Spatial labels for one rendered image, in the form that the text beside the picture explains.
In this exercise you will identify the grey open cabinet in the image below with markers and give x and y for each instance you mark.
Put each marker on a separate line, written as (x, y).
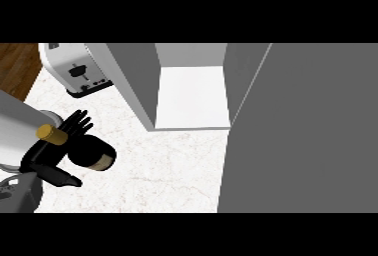
(192, 96)

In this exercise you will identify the black wine bottle gold cap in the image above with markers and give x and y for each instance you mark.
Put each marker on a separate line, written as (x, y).
(93, 155)

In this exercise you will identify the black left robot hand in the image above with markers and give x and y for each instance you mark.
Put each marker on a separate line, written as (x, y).
(56, 176)

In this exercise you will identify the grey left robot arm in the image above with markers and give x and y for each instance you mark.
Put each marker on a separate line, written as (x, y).
(15, 130)

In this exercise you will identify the white toaster with black base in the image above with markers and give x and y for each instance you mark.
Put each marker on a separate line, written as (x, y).
(68, 63)

